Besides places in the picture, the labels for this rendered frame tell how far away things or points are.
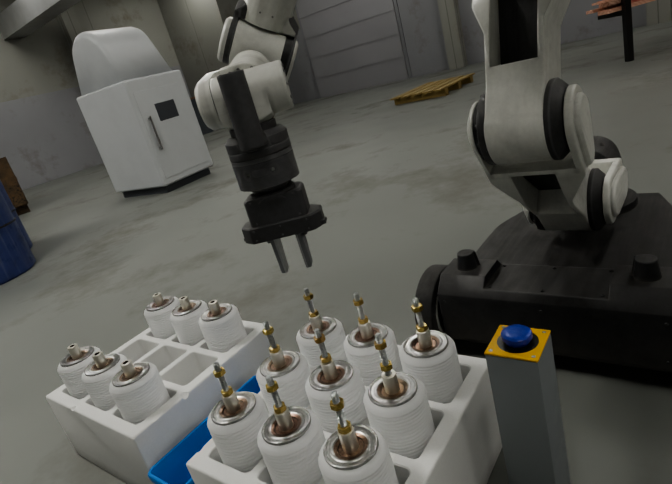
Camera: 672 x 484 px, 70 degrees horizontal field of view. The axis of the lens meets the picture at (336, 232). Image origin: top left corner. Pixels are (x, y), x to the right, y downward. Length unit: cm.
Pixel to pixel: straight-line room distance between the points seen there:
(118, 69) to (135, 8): 811
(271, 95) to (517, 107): 45
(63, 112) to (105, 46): 663
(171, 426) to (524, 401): 68
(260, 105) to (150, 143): 407
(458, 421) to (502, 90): 56
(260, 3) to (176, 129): 404
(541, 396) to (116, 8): 1233
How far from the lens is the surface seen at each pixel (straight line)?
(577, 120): 92
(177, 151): 486
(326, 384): 82
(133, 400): 108
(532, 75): 93
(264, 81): 66
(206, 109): 67
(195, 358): 124
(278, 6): 90
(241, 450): 85
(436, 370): 82
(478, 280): 112
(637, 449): 103
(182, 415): 110
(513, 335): 70
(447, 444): 78
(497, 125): 93
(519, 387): 72
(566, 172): 99
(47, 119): 1133
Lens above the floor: 73
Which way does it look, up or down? 19 degrees down
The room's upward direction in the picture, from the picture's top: 16 degrees counter-clockwise
